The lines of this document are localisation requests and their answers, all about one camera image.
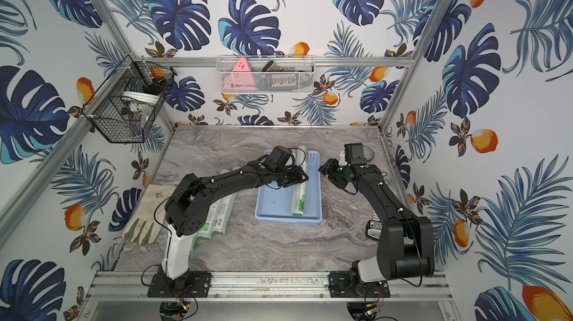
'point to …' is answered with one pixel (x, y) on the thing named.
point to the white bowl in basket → (148, 98)
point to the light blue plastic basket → (274, 207)
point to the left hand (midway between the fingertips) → (306, 175)
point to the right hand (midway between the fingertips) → (324, 171)
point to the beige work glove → (146, 219)
